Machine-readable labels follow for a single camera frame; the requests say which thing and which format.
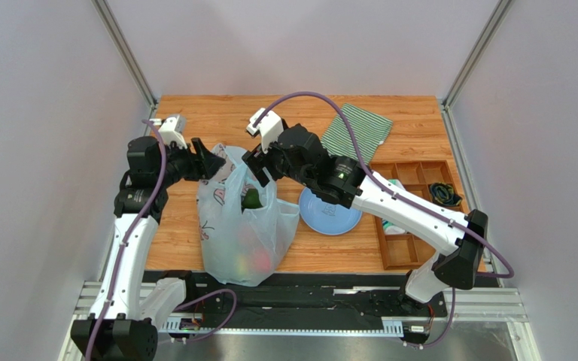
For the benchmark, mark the wooden compartment tray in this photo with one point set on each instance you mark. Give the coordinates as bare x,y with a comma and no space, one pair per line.
430,180

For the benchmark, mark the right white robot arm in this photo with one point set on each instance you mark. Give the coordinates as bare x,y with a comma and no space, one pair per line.
455,236

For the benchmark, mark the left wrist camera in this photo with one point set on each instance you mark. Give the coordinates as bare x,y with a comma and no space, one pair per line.
171,130

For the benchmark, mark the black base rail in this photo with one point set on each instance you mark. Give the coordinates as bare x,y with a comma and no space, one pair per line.
315,302

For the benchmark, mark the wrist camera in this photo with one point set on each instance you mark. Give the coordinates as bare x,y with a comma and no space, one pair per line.
171,130
266,124

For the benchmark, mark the red apple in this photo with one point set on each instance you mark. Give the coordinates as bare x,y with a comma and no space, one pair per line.
261,262

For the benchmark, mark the green avocado fruit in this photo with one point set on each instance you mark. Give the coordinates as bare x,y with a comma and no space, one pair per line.
251,199

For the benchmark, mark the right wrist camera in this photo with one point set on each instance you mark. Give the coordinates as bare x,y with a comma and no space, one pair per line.
266,124

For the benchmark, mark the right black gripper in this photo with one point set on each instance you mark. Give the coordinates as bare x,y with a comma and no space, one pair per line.
263,163

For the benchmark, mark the teal white socks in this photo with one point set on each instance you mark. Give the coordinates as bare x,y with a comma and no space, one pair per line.
390,228

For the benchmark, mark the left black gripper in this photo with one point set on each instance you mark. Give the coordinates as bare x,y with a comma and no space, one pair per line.
202,165

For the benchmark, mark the light blue cartoon plastic bag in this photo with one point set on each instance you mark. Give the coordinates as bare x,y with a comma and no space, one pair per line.
228,235

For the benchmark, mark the blue round plate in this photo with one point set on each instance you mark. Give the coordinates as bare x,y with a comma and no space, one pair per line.
325,218

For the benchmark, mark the green white striped cloth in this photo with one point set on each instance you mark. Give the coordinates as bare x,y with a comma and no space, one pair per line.
370,130

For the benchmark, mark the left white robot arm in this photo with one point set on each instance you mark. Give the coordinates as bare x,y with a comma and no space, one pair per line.
120,324

